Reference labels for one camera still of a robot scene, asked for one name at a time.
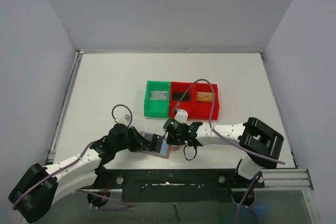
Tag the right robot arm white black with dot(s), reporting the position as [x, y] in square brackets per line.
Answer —
[261, 143]

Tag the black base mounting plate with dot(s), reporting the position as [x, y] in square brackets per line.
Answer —
[172, 185]

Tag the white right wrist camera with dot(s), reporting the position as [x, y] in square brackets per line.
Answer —
[180, 115]

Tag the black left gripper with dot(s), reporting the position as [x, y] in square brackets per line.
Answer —
[139, 141]

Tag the black card with chip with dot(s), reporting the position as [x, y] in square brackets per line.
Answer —
[157, 141]

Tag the silver grey card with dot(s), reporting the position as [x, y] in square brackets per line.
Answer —
[158, 95]

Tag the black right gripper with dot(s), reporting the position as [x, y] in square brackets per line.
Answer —
[171, 139]

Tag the aluminium left rail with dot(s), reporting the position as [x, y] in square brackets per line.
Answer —
[65, 104]

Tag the gold card with stripe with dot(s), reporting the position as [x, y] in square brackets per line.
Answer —
[204, 96]

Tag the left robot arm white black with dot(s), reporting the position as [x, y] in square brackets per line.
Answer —
[41, 186]

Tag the aluminium rail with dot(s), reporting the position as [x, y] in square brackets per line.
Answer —
[65, 104]
[279, 179]

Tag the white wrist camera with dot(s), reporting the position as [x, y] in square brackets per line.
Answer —
[180, 115]
[125, 120]

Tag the brown leather card holder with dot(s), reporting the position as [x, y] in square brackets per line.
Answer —
[165, 149]

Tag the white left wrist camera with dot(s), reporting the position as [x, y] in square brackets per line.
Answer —
[125, 120]

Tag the red plastic right bin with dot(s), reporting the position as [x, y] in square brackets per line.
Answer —
[202, 110]

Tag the green plastic bin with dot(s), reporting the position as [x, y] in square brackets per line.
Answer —
[156, 109]

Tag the aluminium front rail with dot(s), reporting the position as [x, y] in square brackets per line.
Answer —
[279, 179]

